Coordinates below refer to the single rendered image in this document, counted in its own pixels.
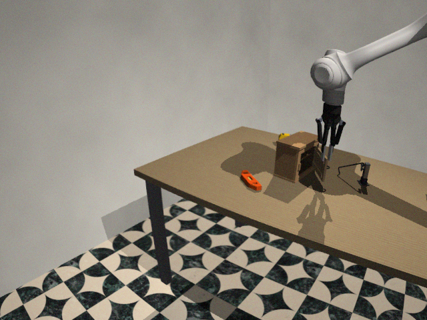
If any orange spirit level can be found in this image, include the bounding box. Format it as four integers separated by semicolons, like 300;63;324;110
241;170;262;191

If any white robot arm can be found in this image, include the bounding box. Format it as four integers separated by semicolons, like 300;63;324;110
310;13;427;106

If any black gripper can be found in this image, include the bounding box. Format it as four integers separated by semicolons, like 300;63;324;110
316;103;346;161

